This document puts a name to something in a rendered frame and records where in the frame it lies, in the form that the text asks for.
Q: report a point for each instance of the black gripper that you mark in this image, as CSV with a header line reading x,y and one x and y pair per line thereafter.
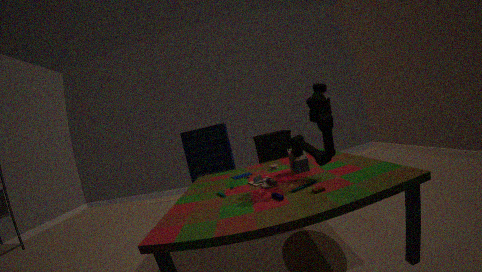
x,y
317,87

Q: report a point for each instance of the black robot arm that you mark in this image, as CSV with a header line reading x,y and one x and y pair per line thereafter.
x,y
325,123

